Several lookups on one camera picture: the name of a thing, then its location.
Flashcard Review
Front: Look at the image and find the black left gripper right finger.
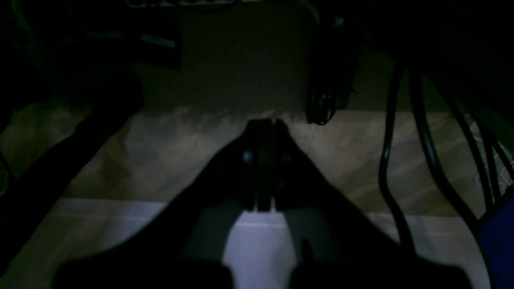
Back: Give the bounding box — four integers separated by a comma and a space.
275, 120, 470, 289

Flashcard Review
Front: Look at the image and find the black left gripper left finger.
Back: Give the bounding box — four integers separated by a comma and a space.
56, 120, 262, 289

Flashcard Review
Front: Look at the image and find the black clamp under table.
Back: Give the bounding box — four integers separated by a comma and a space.
305, 14, 362, 126

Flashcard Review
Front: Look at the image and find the black cable bundle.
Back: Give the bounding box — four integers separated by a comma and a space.
377, 64, 514, 257

